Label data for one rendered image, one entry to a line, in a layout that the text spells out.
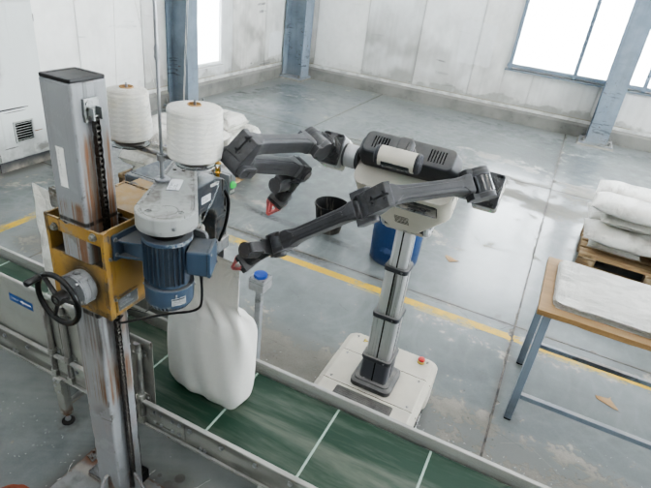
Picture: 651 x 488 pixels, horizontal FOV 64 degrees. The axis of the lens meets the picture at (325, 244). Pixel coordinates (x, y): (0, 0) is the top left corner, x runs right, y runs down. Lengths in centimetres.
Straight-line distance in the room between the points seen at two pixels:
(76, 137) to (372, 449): 159
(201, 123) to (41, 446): 184
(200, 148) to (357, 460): 136
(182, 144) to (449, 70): 838
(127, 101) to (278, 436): 140
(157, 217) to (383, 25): 872
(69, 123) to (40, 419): 178
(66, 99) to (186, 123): 30
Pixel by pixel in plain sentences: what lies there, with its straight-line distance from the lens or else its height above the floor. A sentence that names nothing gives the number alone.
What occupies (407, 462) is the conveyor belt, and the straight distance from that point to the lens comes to 227.
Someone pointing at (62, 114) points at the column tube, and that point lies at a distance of 156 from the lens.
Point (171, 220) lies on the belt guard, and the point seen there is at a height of 142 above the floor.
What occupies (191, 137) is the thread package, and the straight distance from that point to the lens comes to 154.
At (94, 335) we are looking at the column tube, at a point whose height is 93.
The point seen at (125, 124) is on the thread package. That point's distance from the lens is 172.
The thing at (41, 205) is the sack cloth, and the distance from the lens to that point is 263.
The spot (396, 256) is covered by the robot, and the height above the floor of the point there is 100.
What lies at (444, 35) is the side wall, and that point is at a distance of 968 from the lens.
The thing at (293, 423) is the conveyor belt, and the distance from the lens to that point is 230.
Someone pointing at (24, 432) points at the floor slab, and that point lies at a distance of 295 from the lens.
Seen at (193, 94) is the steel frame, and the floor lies 21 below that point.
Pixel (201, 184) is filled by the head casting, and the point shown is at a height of 134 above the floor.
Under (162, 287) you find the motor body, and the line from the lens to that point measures 164.
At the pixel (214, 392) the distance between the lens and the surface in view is 230.
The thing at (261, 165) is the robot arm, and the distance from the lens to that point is 168.
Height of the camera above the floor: 210
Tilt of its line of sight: 29 degrees down
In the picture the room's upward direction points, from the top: 7 degrees clockwise
